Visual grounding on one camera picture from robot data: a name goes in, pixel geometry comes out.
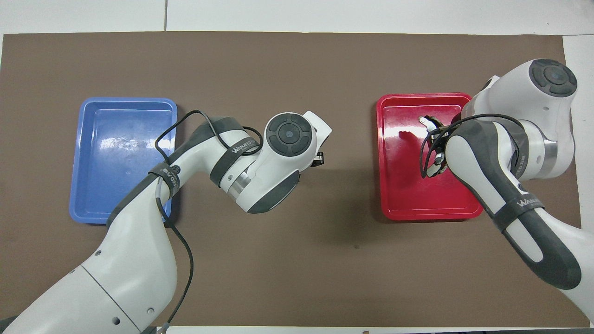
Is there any red plastic tray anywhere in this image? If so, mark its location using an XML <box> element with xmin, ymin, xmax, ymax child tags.
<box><xmin>376</xmin><ymin>93</ymin><xmax>484</xmax><ymax>221</ymax></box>

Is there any brown table mat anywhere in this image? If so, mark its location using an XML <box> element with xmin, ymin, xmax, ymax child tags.
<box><xmin>0</xmin><ymin>32</ymin><xmax>590</xmax><ymax>328</ymax></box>

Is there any blue plastic tray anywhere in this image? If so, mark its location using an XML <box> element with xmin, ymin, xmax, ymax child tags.
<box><xmin>69</xmin><ymin>97</ymin><xmax>178</xmax><ymax>225</ymax></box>

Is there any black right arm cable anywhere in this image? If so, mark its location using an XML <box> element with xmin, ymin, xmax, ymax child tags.
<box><xmin>419</xmin><ymin>114</ymin><xmax>527</xmax><ymax>180</ymax></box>

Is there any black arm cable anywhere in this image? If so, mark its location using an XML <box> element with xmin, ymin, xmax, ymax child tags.
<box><xmin>155</xmin><ymin>110</ymin><xmax>264</xmax><ymax>328</ymax></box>
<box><xmin>419</xmin><ymin>114</ymin><xmax>527</xmax><ymax>180</ymax></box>

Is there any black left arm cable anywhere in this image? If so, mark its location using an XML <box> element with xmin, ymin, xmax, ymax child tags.
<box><xmin>155</xmin><ymin>110</ymin><xmax>264</xmax><ymax>328</ymax></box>

